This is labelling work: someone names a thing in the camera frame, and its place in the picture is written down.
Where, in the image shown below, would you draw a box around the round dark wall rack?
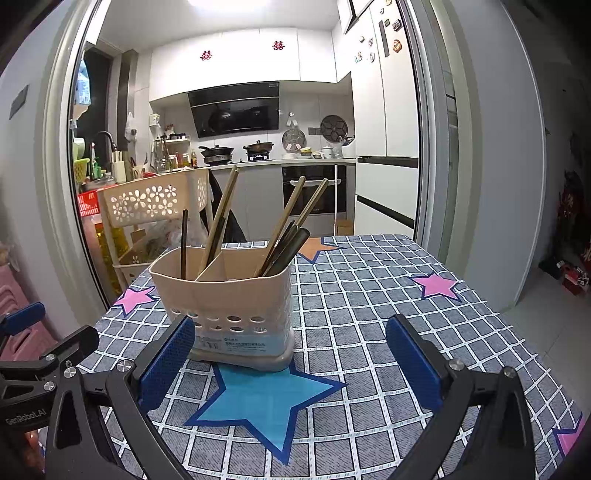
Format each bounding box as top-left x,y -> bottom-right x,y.
320,114 -> 347,142

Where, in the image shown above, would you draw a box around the grey door frame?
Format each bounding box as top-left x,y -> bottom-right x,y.
44,0 -> 462,315

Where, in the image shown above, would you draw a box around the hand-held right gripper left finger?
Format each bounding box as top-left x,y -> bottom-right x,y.
45,315 -> 197,480

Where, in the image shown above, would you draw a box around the round grey plate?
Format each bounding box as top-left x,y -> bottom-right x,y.
281,128 -> 307,153

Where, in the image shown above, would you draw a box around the white refrigerator with magnets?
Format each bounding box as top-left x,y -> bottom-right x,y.
352,0 -> 422,232

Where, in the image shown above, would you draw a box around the amber oil bottle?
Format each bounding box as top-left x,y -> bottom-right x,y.
94,220 -> 129,265

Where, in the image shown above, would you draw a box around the black cooking pot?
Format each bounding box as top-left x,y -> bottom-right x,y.
243,140 -> 275,160

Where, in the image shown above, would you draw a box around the beige flower-cutout storage cart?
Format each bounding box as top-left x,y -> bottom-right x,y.
98,167 -> 212,291

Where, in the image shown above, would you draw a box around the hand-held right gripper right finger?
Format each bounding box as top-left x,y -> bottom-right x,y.
385,314 -> 537,480

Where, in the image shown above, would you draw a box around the black wok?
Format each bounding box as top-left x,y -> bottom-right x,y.
198,144 -> 235,165

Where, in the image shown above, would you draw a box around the beige plastic utensil holder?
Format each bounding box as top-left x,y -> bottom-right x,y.
148,244 -> 296,372

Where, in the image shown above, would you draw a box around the grey kitchen counter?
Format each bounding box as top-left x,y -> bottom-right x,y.
208,158 -> 357,244

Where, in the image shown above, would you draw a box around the black built-in oven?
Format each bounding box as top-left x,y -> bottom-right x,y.
281,165 -> 348,216

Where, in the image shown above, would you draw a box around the white upper kitchen cabinets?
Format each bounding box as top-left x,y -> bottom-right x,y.
148,27 -> 352,103

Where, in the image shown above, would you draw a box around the stack of pink plastic stools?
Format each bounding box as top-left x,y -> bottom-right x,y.
0,270 -> 63,363

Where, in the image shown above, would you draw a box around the red plastic basket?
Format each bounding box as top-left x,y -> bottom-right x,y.
77,191 -> 105,219

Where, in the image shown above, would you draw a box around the red festive decorations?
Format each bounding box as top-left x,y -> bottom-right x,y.
538,170 -> 591,297

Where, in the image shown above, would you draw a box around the grey checked star tablecloth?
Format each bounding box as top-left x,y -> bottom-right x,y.
76,233 -> 587,480

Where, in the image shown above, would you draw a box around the black kitchen faucet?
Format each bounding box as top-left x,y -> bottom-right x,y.
93,131 -> 119,163

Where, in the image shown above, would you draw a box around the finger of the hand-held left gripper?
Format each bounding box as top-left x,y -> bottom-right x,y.
0,324 -> 101,376
0,301 -> 47,336

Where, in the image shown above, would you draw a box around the black range hood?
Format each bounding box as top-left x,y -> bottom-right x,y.
187,82 -> 281,139

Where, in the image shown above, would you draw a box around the long wooden chopstick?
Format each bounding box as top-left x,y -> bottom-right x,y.
209,168 -> 249,244

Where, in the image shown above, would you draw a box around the white spice rack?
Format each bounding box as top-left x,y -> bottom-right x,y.
154,134 -> 193,172

